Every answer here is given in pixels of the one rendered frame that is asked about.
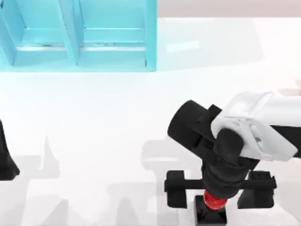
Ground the light blue rack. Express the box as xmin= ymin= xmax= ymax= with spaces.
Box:
xmin=0 ymin=0 xmax=157 ymax=73

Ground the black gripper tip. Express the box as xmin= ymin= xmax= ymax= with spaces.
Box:
xmin=0 ymin=120 xmax=21 ymax=182

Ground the red trophy on black base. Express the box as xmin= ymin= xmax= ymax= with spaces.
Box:
xmin=196 ymin=189 xmax=228 ymax=224

